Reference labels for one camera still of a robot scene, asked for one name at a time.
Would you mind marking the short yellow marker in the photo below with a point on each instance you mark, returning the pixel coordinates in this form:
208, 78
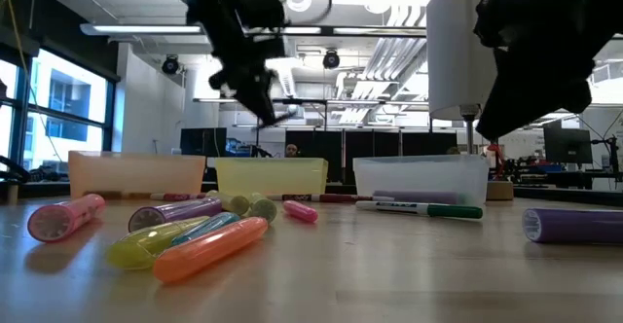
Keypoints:
141, 250

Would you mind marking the person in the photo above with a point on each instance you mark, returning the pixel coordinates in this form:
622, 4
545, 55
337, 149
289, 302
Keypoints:
292, 150

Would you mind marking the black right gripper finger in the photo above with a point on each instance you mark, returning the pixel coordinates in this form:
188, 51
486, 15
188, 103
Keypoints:
503, 77
535, 94

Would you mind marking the yellow translucent plastic bin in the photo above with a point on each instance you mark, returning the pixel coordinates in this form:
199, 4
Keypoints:
272, 177

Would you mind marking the pink-capped white thin marker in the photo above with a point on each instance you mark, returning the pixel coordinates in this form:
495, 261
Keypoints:
177, 197

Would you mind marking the yellow highlighter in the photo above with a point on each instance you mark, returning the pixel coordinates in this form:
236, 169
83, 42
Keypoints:
233, 203

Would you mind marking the black room partition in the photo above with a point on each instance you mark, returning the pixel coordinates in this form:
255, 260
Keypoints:
370, 143

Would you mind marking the large glass window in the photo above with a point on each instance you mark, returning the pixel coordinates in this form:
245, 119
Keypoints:
68, 94

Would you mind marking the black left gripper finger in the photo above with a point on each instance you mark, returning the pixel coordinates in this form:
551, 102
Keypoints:
268, 99
256, 101

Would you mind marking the long ceiling light strip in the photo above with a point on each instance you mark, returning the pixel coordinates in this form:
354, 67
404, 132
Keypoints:
141, 29

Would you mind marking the black computer monitor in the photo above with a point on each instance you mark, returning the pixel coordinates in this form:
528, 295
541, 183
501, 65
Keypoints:
203, 141
567, 145

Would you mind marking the short orange marker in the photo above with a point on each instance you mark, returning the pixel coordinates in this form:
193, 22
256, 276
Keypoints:
209, 249

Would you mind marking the green-capped white marker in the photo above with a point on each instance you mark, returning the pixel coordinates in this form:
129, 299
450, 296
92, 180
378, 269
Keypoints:
418, 209

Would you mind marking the brown-red thin marker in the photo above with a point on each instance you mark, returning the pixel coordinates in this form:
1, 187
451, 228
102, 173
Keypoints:
365, 198

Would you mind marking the short teal marker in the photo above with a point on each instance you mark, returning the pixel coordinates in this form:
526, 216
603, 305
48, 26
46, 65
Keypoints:
209, 226

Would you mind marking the light green highlighter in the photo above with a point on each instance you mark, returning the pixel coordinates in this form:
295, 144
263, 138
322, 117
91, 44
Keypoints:
263, 207

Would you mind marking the black thin marker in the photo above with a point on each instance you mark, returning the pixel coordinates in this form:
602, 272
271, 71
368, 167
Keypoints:
112, 195

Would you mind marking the black tripod stand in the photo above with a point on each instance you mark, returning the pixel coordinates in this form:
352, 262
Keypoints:
614, 160

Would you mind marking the pink highlighter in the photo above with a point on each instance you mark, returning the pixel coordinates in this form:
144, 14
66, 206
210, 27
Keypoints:
65, 217

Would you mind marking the black ceiling spotlight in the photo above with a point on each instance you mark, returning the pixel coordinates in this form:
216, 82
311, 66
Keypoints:
331, 59
170, 65

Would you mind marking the short pink marker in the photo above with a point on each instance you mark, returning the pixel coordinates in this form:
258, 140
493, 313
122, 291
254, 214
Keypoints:
300, 211

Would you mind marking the small wooden block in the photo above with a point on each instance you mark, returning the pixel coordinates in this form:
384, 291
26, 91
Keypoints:
11, 195

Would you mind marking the white cylindrical table lamp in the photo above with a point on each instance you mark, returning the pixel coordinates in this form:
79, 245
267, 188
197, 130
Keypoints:
452, 46

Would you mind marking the clear plastic bin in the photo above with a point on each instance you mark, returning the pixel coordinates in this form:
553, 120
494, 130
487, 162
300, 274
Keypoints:
418, 174

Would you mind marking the orange translucent plastic bin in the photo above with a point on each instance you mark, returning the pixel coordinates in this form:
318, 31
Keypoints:
136, 174

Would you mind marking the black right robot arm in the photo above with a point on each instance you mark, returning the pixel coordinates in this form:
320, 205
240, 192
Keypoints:
608, 2

